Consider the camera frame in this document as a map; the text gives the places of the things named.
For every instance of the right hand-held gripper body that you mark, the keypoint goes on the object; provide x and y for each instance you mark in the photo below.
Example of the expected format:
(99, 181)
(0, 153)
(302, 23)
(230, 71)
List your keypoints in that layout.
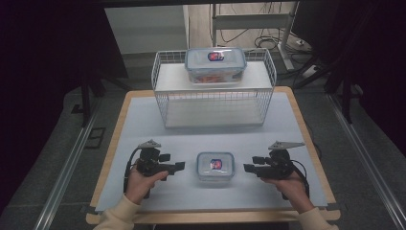
(277, 164)

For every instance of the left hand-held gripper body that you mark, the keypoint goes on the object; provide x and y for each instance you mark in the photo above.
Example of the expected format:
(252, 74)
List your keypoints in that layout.
(148, 161)

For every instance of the clear blue-rimmed food container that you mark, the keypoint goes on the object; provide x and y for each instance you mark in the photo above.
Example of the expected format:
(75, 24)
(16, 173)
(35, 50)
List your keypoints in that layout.
(215, 166)

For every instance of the clear container with orange insert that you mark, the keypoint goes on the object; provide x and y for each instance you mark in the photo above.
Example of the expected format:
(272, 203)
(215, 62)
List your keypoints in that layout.
(215, 65)

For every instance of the person's left hand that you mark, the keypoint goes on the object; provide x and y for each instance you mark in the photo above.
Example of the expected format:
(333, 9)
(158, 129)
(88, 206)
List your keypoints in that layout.
(142, 185)

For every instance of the person's right hand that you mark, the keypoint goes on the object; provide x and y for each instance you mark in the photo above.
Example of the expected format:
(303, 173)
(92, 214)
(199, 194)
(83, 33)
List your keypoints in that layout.
(293, 190)

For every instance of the pale table mat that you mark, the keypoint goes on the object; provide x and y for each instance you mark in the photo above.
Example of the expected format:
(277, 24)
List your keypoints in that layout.
(182, 195)

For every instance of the black stand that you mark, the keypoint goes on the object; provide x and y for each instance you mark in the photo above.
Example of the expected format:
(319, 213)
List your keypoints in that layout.
(87, 99)
(341, 89)

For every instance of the white power strip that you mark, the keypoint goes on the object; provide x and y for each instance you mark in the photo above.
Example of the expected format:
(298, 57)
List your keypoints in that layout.
(309, 72)

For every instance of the white panel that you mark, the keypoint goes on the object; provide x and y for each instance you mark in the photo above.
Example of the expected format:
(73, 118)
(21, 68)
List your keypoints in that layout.
(146, 28)

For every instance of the metal floor rail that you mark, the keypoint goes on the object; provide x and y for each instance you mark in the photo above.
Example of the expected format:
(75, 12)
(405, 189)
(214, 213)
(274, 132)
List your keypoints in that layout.
(63, 179)
(367, 153)

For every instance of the white metal desk frame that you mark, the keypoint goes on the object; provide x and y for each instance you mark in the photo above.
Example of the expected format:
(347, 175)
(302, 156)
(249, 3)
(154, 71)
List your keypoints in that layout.
(252, 20)

